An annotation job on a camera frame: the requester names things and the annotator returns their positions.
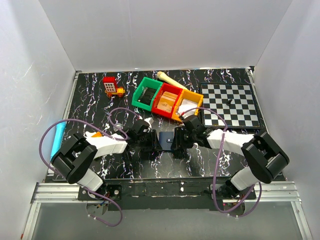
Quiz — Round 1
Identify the red plastic bin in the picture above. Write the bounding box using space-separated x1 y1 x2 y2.
151 83 183 119

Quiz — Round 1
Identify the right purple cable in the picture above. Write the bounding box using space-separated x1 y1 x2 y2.
178 106 263 218

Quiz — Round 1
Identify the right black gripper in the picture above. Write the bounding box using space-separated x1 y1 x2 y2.
170 127 197 149

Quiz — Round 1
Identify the green plastic bin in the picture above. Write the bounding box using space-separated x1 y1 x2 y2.
131 77 163 112

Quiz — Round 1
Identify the orange plastic bin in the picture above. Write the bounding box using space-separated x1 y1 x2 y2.
171 89 204 122

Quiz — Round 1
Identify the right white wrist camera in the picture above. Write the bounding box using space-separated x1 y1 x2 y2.
178 111 190 123

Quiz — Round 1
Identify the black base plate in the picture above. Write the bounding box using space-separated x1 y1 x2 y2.
78 176 258 212

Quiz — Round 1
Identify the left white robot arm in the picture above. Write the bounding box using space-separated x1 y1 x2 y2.
51 118 163 200

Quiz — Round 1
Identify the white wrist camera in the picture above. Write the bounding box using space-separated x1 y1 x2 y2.
136 116 154 133
178 111 190 123

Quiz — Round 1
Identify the green yellow toy block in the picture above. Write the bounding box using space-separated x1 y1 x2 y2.
91 132 103 138

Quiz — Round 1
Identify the cream wooden pestle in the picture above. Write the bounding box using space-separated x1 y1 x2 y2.
156 71 187 90

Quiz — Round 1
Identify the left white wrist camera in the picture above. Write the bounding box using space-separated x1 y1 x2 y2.
136 116 154 133

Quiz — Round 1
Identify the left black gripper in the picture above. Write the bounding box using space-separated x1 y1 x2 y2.
136 129 162 152

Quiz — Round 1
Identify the red toy block truck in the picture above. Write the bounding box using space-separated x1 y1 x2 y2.
102 76 125 98

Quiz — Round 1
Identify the black white chessboard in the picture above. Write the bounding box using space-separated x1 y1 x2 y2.
199 82 262 129

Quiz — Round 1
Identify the navy blue card holder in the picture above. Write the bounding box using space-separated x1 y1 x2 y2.
158 131 174 152

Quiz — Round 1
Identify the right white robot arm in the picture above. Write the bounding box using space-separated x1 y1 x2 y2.
171 115 290 199

